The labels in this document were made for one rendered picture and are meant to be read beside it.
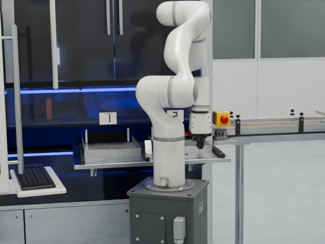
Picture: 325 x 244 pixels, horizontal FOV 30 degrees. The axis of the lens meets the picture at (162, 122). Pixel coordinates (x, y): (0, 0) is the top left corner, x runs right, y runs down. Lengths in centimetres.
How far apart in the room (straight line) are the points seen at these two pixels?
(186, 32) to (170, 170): 54
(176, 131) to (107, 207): 99
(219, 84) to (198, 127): 509
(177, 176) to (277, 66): 590
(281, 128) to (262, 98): 472
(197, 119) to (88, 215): 77
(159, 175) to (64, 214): 95
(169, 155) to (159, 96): 22
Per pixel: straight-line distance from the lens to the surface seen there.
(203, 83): 276
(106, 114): 302
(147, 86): 224
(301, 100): 825
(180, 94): 221
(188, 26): 240
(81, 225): 315
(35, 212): 312
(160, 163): 227
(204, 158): 274
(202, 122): 280
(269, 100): 809
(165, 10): 249
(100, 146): 302
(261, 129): 331
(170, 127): 224
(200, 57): 269
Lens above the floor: 146
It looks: 9 degrees down
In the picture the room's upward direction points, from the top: 1 degrees counter-clockwise
